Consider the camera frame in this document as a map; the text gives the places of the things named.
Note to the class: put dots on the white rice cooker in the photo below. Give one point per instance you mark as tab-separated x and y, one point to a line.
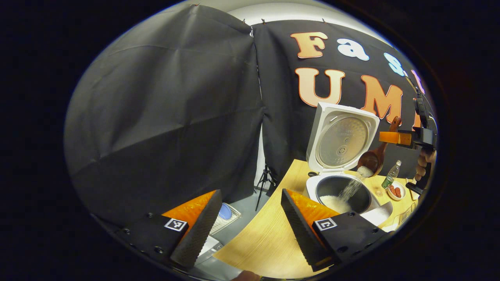
341	136

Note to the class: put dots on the white rice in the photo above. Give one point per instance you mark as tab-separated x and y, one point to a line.
336	203

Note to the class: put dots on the black tripod stand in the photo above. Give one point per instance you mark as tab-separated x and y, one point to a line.
265	181

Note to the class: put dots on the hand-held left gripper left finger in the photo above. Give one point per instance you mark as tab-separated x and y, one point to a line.
201	230

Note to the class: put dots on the white floor basket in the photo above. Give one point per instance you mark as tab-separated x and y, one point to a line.
228	220

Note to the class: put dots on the red meat piece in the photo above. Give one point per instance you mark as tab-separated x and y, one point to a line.
392	190
398	192

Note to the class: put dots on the white round plate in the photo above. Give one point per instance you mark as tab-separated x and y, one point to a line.
402	187

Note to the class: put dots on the brown wooden spoon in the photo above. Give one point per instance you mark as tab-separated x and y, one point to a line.
371	160

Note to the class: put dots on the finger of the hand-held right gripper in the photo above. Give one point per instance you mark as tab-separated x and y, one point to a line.
394	138

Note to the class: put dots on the black backdrop cloth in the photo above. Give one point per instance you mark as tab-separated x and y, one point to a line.
156	117

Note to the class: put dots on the clear rice container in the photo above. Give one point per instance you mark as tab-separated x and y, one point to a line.
377	214

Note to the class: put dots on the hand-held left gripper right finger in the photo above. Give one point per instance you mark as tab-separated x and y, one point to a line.
299	228

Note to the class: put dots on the clear plastic bottle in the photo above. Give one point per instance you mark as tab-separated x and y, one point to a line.
389	177

